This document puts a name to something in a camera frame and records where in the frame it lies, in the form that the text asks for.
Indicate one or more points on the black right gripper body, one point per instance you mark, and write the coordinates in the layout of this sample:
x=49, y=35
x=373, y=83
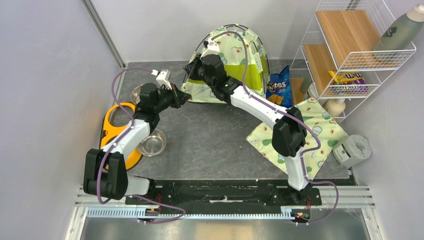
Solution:
x=197, y=72

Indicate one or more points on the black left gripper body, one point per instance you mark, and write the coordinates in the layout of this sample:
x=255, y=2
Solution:
x=165, y=99

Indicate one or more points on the green avocado-print pet tent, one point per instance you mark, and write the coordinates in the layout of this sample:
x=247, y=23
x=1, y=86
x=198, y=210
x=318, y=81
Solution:
x=200, y=92

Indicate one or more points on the long black tent pole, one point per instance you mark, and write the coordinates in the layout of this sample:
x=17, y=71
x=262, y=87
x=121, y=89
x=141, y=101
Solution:
x=195, y=69

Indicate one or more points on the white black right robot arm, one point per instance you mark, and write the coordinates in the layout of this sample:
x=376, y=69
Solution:
x=288, y=128

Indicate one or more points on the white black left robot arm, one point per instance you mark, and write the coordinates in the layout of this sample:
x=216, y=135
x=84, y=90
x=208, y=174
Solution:
x=105, y=174

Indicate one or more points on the steel pet bowl far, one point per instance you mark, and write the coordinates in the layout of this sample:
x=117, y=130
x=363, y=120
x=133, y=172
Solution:
x=135, y=95

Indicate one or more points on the steel pet bowl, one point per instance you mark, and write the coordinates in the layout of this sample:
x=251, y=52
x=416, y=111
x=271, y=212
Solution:
x=135, y=95
x=152, y=145

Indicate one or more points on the steel pet bowl near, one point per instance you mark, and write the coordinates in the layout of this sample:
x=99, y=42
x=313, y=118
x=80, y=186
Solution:
x=152, y=145

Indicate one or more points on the green avocado-print tent mat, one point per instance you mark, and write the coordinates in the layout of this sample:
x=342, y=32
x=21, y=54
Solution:
x=319, y=121

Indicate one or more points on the orange double bowl holder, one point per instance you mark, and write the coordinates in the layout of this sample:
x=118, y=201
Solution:
x=109, y=131

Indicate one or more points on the blue Doritos chip bag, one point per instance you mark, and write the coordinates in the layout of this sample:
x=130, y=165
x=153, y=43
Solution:
x=278, y=89

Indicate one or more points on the white jar under shelf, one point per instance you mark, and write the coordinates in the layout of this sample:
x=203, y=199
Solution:
x=311, y=92

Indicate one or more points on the yellow M&M's candy bag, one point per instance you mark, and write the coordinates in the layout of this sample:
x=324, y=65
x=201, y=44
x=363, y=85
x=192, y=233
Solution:
x=347, y=78

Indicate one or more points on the beige lotion bottle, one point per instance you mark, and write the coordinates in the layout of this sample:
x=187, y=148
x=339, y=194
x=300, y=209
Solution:
x=335, y=106

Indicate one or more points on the green bottle with beige cap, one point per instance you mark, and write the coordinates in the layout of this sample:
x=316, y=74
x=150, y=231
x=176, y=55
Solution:
x=402, y=31

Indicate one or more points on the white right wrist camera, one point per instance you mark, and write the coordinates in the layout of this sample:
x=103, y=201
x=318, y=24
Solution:
x=211, y=48

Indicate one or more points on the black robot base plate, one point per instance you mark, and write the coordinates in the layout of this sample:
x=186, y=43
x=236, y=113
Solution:
x=234, y=196

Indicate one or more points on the white wire shelf rack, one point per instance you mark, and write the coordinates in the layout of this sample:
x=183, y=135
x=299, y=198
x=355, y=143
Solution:
x=340, y=37

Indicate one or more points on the aluminium rail with cable comb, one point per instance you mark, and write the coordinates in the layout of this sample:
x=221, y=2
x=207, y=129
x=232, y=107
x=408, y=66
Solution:
x=325, y=198

